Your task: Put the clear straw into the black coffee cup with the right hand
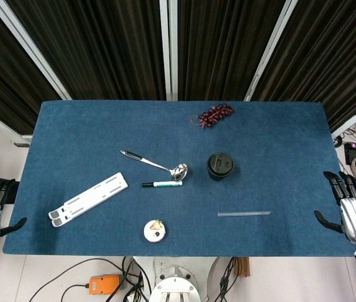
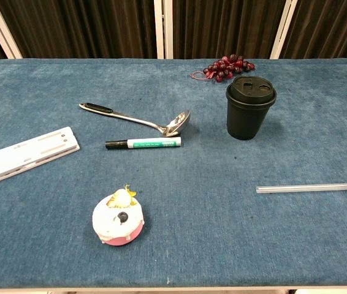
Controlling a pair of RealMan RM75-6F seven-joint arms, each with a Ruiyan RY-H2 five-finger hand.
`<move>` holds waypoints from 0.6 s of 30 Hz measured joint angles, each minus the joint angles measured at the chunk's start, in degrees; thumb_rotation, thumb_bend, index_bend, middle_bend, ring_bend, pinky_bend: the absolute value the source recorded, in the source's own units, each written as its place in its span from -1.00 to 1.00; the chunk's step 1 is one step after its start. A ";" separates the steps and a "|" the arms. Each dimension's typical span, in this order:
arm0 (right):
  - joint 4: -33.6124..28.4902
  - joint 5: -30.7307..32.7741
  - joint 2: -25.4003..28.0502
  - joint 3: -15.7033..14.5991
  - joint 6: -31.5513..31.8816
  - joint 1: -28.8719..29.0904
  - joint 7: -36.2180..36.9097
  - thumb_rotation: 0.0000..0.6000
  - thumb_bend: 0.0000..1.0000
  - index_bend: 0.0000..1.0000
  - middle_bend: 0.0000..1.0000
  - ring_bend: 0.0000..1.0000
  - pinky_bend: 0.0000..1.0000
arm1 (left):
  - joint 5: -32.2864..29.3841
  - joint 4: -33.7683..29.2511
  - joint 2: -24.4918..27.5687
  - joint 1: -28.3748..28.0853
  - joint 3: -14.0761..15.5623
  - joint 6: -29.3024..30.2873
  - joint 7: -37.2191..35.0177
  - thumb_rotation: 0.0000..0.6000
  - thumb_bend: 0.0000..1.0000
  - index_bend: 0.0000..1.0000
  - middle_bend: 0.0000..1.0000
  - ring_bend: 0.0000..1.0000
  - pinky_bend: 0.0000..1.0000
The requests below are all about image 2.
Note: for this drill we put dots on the clear plastic straw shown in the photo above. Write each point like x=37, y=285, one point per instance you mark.
x=311, y=187

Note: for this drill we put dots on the black paper coffee cup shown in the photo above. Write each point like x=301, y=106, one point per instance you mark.
x=247, y=122

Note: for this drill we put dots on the black plastic cup lid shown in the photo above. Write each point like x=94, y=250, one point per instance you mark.
x=251, y=90

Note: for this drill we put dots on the green white marker pen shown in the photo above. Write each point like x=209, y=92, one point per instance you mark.
x=152, y=142

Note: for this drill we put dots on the pink white toy cake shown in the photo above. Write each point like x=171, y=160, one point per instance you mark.
x=118, y=220

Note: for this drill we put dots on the bunch of red grapes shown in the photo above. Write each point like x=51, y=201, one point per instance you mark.
x=224, y=69

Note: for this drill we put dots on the blue fabric table cloth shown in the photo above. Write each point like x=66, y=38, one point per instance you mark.
x=173, y=245

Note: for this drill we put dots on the white folding laptop stand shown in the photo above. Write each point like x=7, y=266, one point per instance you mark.
x=23, y=156

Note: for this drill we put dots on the white double frame post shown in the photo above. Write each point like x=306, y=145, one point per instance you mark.
x=162, y=29

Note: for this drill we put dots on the white slanted frame post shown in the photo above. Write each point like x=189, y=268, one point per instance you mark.
x=2, y=29
x=284, y=29

